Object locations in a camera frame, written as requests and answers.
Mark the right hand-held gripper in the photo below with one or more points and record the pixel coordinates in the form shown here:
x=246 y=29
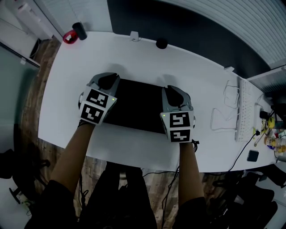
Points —
x=178 y=120

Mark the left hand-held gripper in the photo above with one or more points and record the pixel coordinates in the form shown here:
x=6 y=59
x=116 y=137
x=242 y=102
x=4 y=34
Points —
x=96 y=98

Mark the pink black-backed mouse pad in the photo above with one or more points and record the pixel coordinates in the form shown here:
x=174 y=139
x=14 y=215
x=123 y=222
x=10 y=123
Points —
x=138 y=105

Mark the person's left forearm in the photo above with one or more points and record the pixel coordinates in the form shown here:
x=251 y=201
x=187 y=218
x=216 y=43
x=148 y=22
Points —
x=71 y=156

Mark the person's right forearm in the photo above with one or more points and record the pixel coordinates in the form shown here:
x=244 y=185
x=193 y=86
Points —
x=190 y=174

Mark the white panel clip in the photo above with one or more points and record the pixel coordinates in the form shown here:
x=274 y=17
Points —
x=229 y=69
x=134 y=36

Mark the red bowl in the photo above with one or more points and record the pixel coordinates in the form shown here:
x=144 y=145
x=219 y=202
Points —
x=69 y=39

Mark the black cylinder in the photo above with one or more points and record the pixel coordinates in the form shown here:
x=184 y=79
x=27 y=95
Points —
x=79 y=30

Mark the small black round object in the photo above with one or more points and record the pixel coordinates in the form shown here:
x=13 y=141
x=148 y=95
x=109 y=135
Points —
x=161 y=43

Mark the black desk divider panel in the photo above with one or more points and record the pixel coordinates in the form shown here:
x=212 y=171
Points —
x=190 y=29

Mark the person's black trousers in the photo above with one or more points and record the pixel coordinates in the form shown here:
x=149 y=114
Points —
x=134 y=176

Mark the black power adapter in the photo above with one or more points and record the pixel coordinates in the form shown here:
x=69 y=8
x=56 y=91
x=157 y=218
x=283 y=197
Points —
x=263 y=114

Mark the black phone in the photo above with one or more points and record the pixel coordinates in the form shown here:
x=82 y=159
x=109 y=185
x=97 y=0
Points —
x=252 y=155

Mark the white water dispenser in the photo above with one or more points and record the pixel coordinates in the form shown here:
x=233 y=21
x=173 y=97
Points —
x=33 y=20

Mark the yellow toy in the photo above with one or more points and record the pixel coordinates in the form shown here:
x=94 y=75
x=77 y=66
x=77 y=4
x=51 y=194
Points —
x=271 y=122

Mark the labelled jar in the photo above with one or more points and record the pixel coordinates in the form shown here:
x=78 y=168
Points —
x=270 y=141

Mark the black monitor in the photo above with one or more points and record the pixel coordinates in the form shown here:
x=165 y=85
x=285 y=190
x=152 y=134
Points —
x=279 y=100

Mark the yellow bottle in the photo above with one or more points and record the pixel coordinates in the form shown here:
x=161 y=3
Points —
x=280 y=148

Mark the black office chair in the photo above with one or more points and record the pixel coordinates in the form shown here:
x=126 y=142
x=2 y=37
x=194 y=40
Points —
x=18 y=165
x=274 y=176
x=252 y=205

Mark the person's black printed shirt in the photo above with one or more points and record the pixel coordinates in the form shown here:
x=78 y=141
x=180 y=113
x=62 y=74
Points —
x=55 y=205

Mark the white power strip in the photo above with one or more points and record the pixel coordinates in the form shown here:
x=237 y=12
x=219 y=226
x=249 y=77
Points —
x=25 y=203

